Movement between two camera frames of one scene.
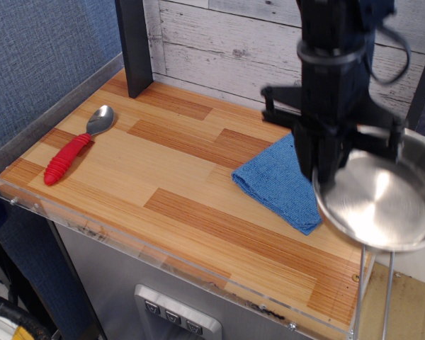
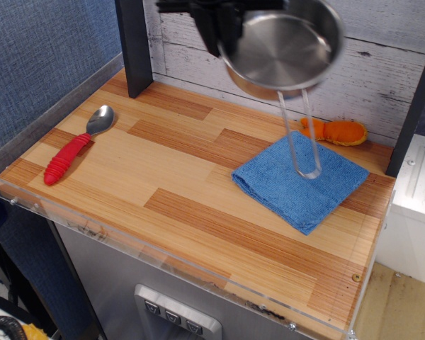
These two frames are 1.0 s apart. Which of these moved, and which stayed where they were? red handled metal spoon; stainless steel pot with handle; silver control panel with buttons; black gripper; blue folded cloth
Moved: black gripper; stainless steel pot with handle
Stayed: silver control panel with buttons; red handled metal spoon; blue folded cloth
